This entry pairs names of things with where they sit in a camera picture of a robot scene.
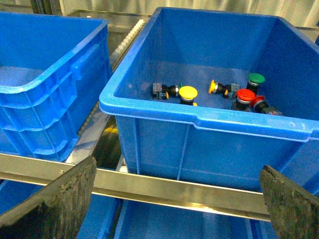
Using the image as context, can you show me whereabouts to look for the blue middle bin with buttons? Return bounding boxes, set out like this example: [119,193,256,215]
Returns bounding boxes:
[99,7,319,194]

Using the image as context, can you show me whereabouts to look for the yellow button lying sideways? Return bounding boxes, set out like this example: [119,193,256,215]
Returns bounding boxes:
[208,80,241,100]

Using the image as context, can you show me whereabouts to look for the white roller track strip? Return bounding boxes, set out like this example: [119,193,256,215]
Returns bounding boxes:
[110,19,146,66]

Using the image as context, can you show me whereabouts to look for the red button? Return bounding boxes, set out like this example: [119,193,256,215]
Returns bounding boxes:
[231,89,256,112]
[250,95,284,116]

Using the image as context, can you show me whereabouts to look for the metal shelf front rail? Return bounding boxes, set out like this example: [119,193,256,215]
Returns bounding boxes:
[0,154,270,222]

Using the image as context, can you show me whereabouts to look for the blue far left bin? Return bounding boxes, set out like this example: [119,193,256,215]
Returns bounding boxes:
[0,12,112,162]

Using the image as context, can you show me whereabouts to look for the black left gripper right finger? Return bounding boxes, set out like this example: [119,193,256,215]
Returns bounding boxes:
[259,165,319,239]

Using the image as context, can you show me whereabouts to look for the blue lower shelf bin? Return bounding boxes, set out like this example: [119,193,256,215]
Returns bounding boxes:
[0,179,280,239]

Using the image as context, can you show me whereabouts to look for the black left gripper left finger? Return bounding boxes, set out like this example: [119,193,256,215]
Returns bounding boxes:
[0,156,97,239]

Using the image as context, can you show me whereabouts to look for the yellow button front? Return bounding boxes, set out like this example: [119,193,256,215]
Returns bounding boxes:
[179,86,198,106]

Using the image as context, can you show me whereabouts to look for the green button upright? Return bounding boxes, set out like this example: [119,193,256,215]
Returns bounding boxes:
[246,73,265,92]

